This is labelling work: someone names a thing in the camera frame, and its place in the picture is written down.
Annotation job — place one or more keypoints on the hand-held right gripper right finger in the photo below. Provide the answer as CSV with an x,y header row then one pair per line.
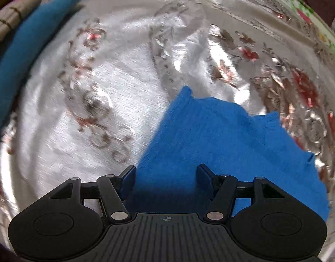
x,y
203,180

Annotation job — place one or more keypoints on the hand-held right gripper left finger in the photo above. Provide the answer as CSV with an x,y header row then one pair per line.
x,y
130,181

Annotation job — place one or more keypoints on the floral satin blanket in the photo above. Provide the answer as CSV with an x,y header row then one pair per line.
x,y
115,101

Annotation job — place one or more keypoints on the teal cloth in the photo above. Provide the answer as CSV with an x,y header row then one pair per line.
x,y
28,38

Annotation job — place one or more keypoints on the pink green patterned bedsheet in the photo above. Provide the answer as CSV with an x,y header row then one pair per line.
x,y
295,8

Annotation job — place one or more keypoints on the beige striped cloth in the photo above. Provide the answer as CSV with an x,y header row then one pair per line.
x,y
9,24

